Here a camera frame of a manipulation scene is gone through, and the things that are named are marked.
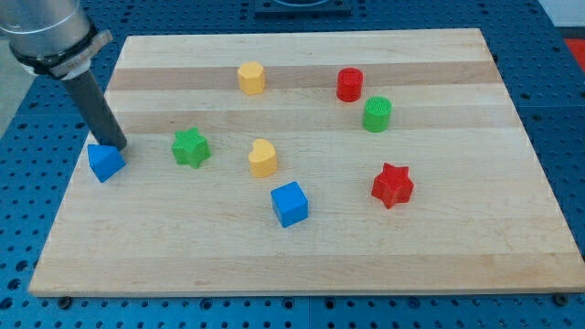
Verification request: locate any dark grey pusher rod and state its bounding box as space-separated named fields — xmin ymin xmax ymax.
xmin=62 ymin=70 xmax=127 ymax=151

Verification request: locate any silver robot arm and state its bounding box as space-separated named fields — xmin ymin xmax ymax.
xmin=1 ymin=0 xmax=127 ymax=150

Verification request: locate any wooden board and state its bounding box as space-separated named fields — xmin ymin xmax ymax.
xmin=29 ymin=28 xmax=584 ymax=298

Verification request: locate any green star block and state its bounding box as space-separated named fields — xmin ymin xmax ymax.
xmin=171 ymin=127 xmax=211 ymax=169

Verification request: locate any yellow hexagon block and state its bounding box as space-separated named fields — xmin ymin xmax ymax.
xmin=237 ymin=61 xmax=266 ymax=95

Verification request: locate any yellow heart block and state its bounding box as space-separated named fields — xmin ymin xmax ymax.
xmin=248 ymin=139 xmax=278 ymax=178

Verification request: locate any blue cube block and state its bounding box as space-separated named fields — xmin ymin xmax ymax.
xmin=271 ymin=182 xmax=309 ymax=228

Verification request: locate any red cylinder block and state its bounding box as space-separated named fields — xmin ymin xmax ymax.
xmin=336 ymin=68 xmax=364 ymax=102

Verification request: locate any green cylinder block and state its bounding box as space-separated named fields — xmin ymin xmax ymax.
xmin=362 ymin=96 xmax=392 ymax=133

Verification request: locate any red star block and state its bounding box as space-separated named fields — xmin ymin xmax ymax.
xmin=371 ymin=163 xmax=415 ymax=209

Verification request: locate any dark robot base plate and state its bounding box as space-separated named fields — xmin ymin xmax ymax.
xmin=253 ymin=0 xmax=353 ymax=17

